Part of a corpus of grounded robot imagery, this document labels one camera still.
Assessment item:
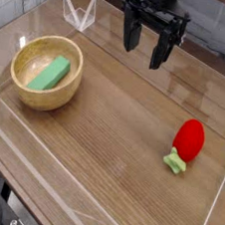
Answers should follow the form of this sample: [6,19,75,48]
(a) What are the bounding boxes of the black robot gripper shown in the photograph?
[123,0,191,70]

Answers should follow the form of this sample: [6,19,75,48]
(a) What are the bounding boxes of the green rectangular block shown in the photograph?
[27,56,71,91]

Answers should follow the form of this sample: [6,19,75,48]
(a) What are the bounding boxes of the brown wooden bowl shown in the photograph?
[10,35,84,111]

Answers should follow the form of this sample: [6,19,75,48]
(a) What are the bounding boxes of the red plush strawberry toy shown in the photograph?
[163,119,205,174]

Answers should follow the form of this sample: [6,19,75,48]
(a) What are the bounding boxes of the clear acrylic corner bracket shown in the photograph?
[63,0,97,32]

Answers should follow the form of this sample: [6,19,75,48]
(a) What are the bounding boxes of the clear acrylic enclosure walls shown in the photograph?
[0,0,225,225]

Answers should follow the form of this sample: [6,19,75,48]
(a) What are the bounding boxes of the black table frame leg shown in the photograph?
[0,178,43,225]

